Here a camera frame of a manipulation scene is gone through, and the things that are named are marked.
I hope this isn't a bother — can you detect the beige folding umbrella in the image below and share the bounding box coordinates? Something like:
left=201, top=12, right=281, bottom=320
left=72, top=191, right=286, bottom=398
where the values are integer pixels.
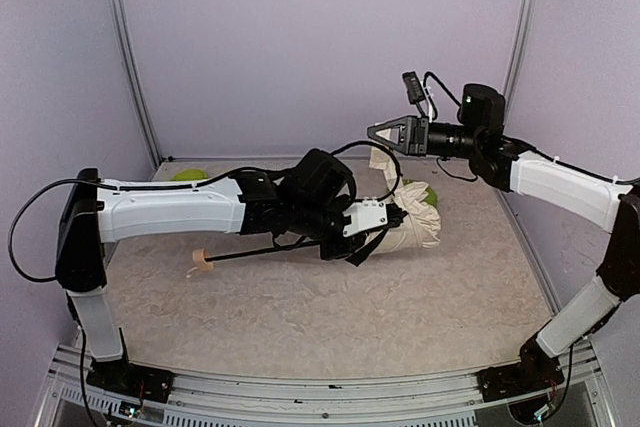
left=191, top=141, right=441, bottom=261

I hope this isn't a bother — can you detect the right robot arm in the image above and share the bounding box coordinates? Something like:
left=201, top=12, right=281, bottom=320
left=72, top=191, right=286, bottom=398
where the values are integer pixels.
left=367, top=83, right=639, bottom=402

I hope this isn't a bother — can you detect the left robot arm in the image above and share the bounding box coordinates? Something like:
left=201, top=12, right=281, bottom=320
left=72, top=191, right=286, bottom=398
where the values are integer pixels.
left=55, top=149, right=406, bottom=403

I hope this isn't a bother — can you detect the green flat plate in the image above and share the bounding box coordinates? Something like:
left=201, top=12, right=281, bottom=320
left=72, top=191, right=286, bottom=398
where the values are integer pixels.
left=403, top=179, right=438, bottom=208

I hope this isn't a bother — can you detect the lime green bowl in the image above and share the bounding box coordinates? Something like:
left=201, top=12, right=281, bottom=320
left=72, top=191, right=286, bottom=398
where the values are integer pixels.
left=171, top=168, right=209, bottom=182

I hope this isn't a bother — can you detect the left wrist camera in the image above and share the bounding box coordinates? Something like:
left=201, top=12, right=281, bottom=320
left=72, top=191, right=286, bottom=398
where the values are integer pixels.
left=342, top=199, right=405, bottom=238

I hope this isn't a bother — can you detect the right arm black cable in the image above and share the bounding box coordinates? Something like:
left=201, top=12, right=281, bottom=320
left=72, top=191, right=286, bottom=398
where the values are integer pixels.
left=422, top=70, right=466, bottom=113

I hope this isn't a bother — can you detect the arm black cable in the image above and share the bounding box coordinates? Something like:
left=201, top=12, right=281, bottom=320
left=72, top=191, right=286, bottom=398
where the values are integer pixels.
left=329, top=140, right=404, bottom=203
left=422, top=70, right=466, bottom=113

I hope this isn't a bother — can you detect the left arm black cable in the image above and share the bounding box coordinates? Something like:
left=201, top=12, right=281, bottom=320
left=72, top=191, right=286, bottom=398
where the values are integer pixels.
left=329, top=140, right=404, bottom=203

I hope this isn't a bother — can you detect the right aluminium frame post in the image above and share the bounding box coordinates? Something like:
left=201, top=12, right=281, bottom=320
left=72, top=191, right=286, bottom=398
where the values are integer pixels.
left=502, top=0, right=544, bottom=98

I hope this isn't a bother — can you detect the aluminium frame post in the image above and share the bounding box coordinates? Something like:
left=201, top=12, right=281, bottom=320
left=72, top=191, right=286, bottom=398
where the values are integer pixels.
left=502, top=0, right=544, bottom=98
left=109, top=0, right=163, bottom=168

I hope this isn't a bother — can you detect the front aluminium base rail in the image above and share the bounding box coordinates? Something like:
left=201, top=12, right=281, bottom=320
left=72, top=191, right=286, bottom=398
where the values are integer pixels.
left=26, top=332, right=624, bottom=426

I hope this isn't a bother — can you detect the left aluminium frame post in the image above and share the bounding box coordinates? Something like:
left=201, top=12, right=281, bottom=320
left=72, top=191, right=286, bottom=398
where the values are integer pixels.
left=109, top=0, right=163, bottom=168

